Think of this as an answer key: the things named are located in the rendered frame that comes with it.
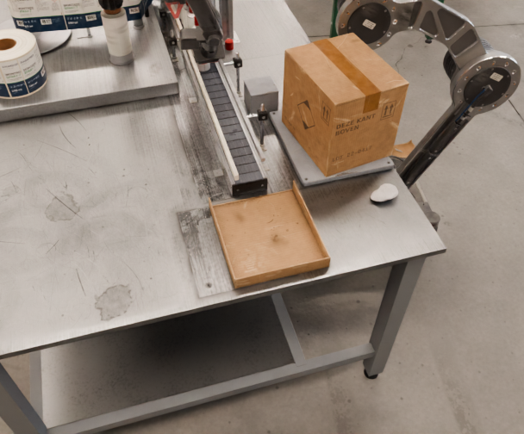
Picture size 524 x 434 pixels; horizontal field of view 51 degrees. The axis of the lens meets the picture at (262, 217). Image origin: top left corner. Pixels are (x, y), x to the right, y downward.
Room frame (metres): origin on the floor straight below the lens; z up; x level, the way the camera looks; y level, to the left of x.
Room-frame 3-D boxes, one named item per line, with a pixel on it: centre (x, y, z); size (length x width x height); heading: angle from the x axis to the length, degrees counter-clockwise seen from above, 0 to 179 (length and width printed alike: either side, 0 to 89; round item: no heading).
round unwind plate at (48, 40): (1.94, 0.90, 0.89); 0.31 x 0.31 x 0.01
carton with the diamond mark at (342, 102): (1.40, -0.23, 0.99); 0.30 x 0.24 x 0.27; 26
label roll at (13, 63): (1.64, 0.86, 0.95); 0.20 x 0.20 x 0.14
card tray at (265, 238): (1.00, -0.01, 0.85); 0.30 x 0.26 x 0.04; 17
